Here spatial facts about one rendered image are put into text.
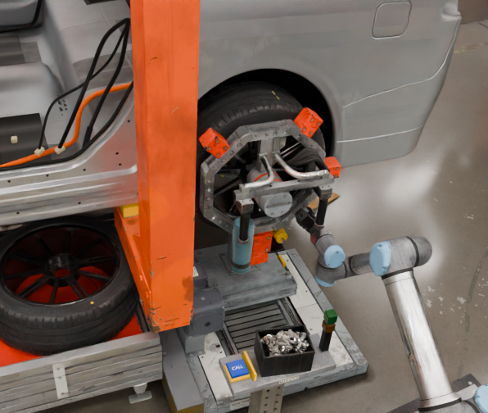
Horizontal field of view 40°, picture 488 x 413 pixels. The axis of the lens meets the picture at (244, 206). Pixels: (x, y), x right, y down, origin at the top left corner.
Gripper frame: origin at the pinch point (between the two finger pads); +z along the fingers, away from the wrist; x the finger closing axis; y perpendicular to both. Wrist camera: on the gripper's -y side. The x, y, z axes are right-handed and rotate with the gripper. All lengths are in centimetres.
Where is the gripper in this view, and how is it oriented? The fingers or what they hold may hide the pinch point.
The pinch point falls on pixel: (297, 206)
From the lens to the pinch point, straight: 306.3
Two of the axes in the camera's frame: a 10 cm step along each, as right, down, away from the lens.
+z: -3.6, -6.0, 7.2
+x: 7.0, -6.8, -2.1
